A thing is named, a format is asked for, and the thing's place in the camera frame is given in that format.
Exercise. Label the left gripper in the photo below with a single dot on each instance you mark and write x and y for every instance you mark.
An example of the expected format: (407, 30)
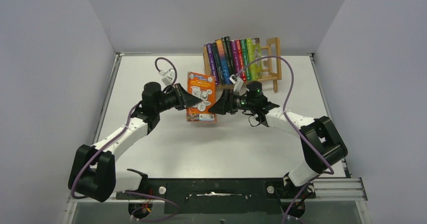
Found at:
(186, 99)

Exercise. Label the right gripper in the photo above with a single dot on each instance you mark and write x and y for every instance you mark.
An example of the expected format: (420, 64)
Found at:
(230, 100)

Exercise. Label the orange Treehouse book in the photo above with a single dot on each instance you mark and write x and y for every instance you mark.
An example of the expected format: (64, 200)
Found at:
(203, 87)

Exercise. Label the Jane Eyre book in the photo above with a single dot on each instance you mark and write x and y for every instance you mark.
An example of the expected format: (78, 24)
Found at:
(223, 60)

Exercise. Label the dark green book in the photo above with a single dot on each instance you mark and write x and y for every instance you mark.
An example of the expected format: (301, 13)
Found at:
(227, 56)

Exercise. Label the Little Women book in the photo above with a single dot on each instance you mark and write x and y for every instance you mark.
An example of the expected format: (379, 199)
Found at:
(218, 64)

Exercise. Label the purple comic book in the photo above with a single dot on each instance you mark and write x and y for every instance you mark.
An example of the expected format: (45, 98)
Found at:
(211, 60)

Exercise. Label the magenta Treehouse book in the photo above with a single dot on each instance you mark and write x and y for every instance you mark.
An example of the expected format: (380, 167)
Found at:
(236, 56)

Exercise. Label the lime green Treehouse book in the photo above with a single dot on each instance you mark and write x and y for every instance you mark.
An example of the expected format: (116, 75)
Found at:
(254, 53)

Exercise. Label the wooden book rack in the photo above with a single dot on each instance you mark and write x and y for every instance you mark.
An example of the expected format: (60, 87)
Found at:
(269, 76)

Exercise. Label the red Treehouse book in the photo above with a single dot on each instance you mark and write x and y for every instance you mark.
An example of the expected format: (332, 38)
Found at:
(242, 75)

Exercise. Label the black Moon and Sixpence book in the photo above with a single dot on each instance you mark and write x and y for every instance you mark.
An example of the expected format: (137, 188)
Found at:
(234, 65)

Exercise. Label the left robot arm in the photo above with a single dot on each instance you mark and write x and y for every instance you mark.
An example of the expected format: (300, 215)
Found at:
(94, 174)

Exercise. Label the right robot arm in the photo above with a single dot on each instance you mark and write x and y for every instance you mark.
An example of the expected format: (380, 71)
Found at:
(322, 145)

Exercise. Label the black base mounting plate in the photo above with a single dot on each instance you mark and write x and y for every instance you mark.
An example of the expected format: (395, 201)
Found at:
(225, 196)

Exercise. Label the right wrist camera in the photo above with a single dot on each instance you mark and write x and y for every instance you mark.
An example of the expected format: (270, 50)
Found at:
(237, 83)

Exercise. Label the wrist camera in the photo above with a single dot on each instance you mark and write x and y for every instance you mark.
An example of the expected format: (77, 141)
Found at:
(168, 77)
(237, 83)

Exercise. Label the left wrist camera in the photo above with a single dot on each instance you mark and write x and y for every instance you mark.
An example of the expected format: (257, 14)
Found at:
(168, 77)

